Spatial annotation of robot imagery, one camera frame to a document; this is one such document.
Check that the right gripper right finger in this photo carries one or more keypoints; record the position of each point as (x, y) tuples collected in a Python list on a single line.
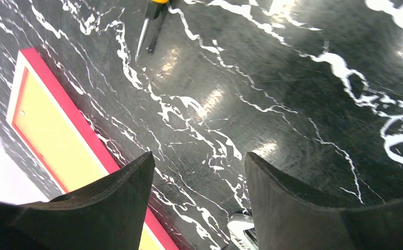
[(289, 214)]

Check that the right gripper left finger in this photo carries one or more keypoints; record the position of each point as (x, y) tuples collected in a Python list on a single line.
[(106, 214)]

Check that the pink photo frame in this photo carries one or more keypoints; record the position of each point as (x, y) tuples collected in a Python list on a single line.
[(60, 138)]

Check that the orange handled screwdriver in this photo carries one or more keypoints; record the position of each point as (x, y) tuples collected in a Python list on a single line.
[(154, 8)]

